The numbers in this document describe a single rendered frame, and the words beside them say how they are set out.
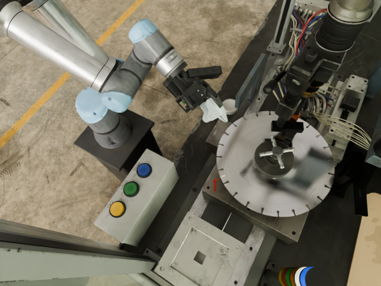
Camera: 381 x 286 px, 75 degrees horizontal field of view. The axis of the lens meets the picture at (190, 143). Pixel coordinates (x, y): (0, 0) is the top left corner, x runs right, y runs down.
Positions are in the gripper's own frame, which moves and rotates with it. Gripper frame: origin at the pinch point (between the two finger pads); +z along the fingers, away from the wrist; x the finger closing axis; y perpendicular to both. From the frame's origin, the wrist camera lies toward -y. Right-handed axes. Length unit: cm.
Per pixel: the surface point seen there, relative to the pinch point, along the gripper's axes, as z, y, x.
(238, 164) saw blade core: 11.8, 8.3, 2.9
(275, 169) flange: 18.9, 3.5, 8.8
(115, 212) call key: -1.9, 41.8, -11.2
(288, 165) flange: 20.6, 0.0, 9.9
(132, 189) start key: -2.9, 33.6, -11.8
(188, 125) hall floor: 10, -29, -112
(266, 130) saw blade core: 11.7, -6.1, 2.8
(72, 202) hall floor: -8, 68, -124
